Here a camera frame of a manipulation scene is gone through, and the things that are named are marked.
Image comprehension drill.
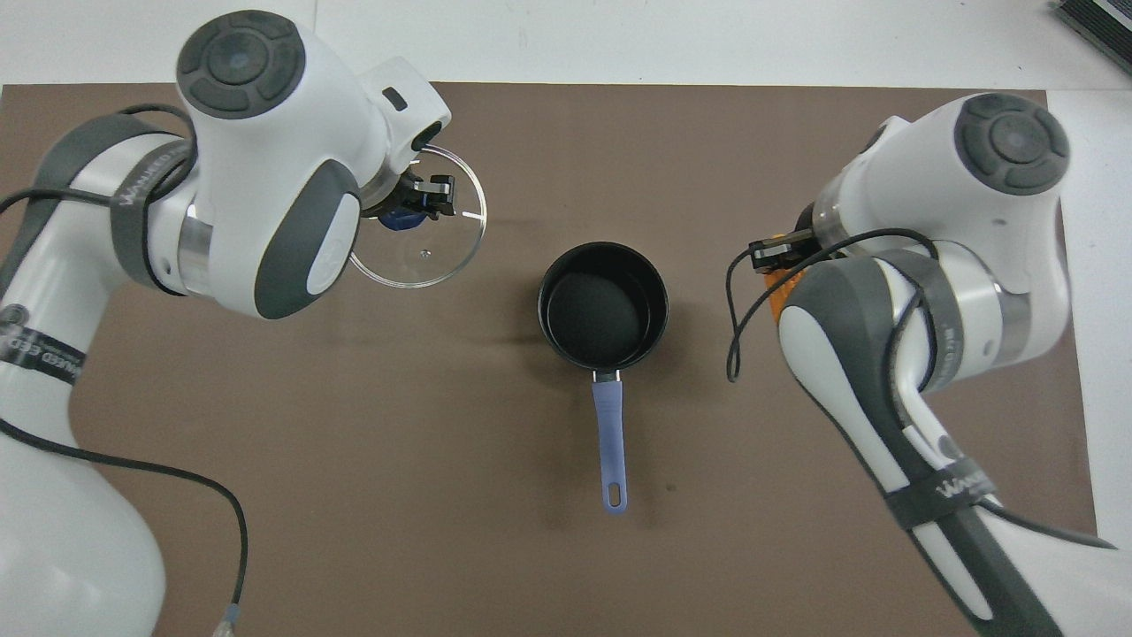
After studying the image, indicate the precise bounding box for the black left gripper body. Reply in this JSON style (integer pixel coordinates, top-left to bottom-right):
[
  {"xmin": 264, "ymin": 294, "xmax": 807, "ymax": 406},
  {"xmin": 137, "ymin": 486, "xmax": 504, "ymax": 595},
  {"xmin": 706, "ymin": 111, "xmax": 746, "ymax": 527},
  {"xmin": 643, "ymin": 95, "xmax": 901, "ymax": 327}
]
[{"xmin": 363, "ymin": 176, "xmax": 422, "ymax": 221}]

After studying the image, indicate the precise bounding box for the yellow corn cob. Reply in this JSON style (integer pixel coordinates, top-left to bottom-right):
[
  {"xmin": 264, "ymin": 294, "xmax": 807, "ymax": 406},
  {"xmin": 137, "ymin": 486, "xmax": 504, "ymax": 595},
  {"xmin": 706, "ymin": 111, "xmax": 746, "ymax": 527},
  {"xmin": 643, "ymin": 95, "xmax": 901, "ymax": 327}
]
[{"xmin": 766, "ymin": 232, "xmax": 807, "ymax": 324}]

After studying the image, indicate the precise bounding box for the glass lid with blue knob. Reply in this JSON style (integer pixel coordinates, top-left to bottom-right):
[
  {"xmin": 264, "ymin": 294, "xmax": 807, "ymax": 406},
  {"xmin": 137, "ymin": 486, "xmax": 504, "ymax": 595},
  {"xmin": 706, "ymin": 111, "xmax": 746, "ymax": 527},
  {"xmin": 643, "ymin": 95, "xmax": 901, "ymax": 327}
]
[{"xmin": 348, "ymin": 146, "xmax": 488, "ymax": 290}]

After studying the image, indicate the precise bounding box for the brown table mat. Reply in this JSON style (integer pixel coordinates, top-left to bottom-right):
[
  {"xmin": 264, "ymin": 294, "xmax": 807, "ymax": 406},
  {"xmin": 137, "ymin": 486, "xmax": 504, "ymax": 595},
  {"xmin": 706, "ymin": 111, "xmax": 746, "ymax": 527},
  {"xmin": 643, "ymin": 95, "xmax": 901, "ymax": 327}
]
[{"xmin": 0, "ymin": 82, "xmax": 1098, "ymax": 637}]

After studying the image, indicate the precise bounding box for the dark ribbed device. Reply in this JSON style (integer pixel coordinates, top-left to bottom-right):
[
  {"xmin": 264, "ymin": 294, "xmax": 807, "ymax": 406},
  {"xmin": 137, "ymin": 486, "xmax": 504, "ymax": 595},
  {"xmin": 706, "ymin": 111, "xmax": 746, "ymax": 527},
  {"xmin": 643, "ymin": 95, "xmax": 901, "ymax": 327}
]
[{"xmin": 1054, "ymin": 0, "xmax": 1132, "ymax": 76}]

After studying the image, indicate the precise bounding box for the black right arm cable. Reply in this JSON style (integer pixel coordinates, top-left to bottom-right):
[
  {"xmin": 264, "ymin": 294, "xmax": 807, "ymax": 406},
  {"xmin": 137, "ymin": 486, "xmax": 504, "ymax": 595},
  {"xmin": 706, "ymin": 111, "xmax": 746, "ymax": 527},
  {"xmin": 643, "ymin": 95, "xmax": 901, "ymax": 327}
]
[{"xmin": 725, "ymin": 227, "xmax": 1117, "ymax": 551}]

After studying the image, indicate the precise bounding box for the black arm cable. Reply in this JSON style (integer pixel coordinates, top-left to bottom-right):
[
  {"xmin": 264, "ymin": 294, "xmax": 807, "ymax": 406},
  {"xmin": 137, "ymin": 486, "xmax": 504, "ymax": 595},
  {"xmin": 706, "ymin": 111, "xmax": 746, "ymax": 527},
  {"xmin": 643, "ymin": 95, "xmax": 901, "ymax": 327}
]
[
  {"xmin": 0, "ymin": 104, "xmax": 250, "ymax": 637},
  {"xmin": 725, "ymin": 227, "xmax": 1117, "ymax": 551}
]

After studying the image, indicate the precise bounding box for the dark pot with blue handle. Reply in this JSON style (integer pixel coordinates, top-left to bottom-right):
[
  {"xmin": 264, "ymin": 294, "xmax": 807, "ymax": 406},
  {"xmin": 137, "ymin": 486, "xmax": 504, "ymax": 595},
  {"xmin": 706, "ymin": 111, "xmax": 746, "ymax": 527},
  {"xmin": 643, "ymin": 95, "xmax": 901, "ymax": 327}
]
[{"xmin": 537, "ymin": 241, "xmax": 670, "ymax": 516}]

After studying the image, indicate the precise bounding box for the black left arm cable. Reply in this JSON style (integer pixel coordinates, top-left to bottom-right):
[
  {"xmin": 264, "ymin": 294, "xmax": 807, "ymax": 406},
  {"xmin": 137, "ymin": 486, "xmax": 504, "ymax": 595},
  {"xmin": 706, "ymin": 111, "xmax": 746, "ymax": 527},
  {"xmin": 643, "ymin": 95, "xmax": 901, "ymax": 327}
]
[{"xmin": 0, "ymin": 104, "xmax": 250, "ymax": 637}]

